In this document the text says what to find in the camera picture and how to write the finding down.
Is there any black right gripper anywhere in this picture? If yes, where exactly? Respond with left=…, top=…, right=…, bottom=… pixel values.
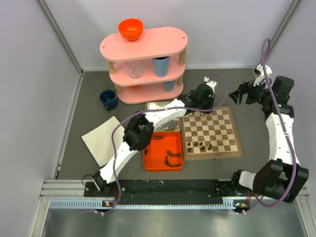
left=229, top=76, right=273, bottom=105

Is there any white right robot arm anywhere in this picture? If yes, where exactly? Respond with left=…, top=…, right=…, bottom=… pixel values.
left=229, top=76, right=309, bottom=203

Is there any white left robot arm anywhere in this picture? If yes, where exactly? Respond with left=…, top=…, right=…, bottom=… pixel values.
left=93, top=81, right=217, bottom=196

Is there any wooden chess board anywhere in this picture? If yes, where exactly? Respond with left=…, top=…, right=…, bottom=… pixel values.
left=180, top=106, right=243, bottom=160

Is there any blue cup bottom shelf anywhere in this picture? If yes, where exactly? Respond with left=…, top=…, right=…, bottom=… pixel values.
left=162, top=80, right=175, bottom=92

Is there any blue cup shelf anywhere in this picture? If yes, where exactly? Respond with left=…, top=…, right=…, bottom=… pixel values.
left=162, top=80, right=175, bottom=92
left=153, top=56, right=169, bottom=78

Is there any blue cup middle shelf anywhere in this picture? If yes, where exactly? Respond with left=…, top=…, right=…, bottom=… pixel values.
left=153, top=56, right=169, bottom=78

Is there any pink three-tier shelf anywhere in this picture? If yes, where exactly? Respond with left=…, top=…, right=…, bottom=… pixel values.
left=99, top=27, right=188, bottom=104

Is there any orange tin box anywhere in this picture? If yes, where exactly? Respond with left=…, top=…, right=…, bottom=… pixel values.
left=143, top=131, right=184, bottom=172

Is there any clear glass cup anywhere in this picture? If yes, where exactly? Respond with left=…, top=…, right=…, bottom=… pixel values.
left=124, top=60, right=143, bottom=79

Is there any dark blue mug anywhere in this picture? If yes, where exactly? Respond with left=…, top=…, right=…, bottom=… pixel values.
left=99, top=90, right=118, bottom=111

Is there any orange bowl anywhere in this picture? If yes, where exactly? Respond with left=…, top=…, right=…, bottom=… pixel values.
left=118, top=18, right=144, bottom=41

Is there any white paper sheet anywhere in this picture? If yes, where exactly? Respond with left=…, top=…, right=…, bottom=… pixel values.
left=81, top=116, right=119, bottom=167

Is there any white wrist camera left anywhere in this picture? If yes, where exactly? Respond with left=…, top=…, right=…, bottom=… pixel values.
left=203, top=77, right=218, bottom=93

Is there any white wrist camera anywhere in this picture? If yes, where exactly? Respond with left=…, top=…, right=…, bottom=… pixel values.
left=254, top=64, right=272, bottom=87
left=203, top=77, right=218, bottom=93

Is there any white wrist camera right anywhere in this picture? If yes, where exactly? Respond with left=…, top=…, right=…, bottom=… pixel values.
left=254, top=64, right=272, bottom=87

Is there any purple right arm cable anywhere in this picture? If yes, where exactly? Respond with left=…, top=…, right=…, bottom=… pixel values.
left=254, top=38, right=297, bottom=215

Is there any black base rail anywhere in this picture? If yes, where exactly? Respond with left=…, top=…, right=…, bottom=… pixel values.
left=83, top=179, right=247, bottom=205

